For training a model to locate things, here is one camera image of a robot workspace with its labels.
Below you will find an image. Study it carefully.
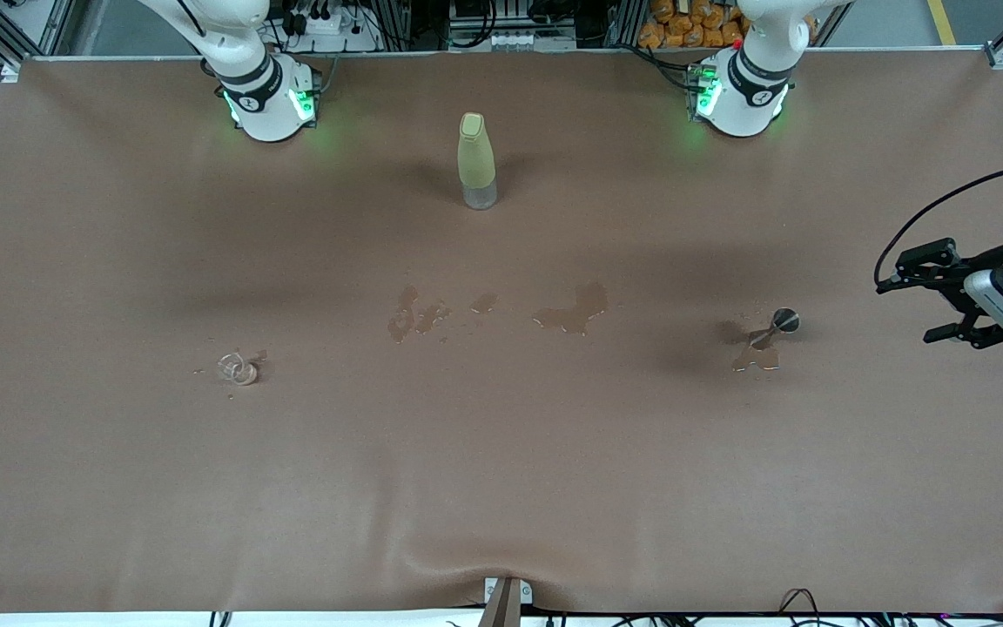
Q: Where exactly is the steel double jigger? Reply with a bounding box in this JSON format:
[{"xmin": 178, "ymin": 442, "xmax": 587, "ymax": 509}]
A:
[{"xmin": 750, "ymin": 307, "xmax": 801, "ymax": 351}]

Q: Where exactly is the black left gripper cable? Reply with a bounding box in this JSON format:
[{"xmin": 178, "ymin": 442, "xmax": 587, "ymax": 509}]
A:
[{"xmin": 874, "ymin": 155, "xmax": 1003, "ymax": 293}]

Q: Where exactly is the metal table edge bracket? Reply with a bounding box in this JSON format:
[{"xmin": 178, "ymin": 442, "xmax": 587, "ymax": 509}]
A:
[{"xmin": 481, "ymin": 576, "xmax": 534, "ymax": 627}]

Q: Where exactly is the brown table cloth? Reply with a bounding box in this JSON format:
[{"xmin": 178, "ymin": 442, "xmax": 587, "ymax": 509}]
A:
[{"xmin": 0, "ymin": 48, "xmax": 1003, "ymax": 616}]

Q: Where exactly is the yellow-green bottle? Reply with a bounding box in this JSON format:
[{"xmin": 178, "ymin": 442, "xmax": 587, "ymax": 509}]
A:
[{"xmin": 457, "ymin": 111, "xmax": 500, "ymax": 211}]

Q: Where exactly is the white power strip with plugs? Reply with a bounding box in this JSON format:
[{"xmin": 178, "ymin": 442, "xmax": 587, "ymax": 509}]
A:
[{"xmin": 279, "ymin": 7, "xmax": 380, "ymax": 53}]

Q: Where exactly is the orange snack packets pile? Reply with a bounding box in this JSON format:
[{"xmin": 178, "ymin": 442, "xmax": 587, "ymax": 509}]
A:
[{"xmin": 638, "ymin": 0, "xmax": 818, "ymax": 50}]

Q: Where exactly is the clear glass beaker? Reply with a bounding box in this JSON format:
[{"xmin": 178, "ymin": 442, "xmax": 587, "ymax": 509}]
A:
[{"xmin": 217, "ymin": 351, "xmax": 260, "ymax": 387}]

